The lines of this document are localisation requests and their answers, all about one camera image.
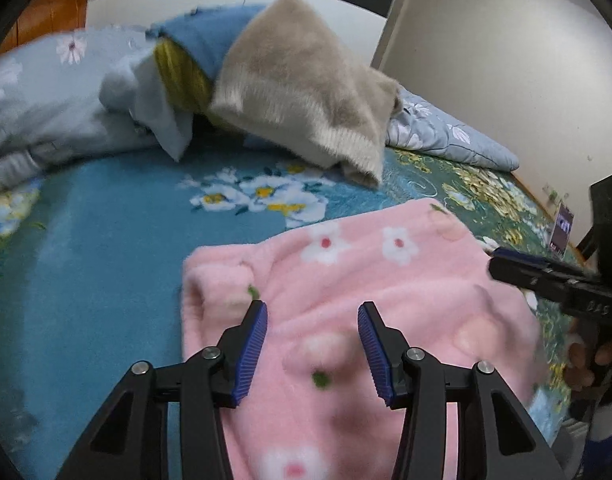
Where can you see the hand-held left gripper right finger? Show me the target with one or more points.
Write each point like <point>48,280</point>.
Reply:
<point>373,355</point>

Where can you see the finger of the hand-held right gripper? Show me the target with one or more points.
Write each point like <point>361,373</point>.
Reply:
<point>530,272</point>

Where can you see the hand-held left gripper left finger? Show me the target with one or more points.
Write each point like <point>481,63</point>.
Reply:
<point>249,355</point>

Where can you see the pink floral fleece garment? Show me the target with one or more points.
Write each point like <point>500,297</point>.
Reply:
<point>385,280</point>

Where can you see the person's right hand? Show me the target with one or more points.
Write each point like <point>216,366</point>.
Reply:
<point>578,365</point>

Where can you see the teal floral bed blanket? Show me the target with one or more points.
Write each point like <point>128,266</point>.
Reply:
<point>111,240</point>

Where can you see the pale blue garment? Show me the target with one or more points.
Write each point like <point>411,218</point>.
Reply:
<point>156,105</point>

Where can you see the beige fuzzy sweater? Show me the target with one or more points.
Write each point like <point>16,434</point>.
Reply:
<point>296,75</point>

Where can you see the yellow garment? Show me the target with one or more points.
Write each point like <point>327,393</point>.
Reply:
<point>183,77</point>

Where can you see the blue knit garment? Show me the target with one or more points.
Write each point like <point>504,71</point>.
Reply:
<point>211,35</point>

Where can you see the light blue floral quilt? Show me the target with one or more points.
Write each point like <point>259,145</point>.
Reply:
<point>46,95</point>

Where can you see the wooden headboard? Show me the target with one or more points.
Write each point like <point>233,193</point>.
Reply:
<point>46,15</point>

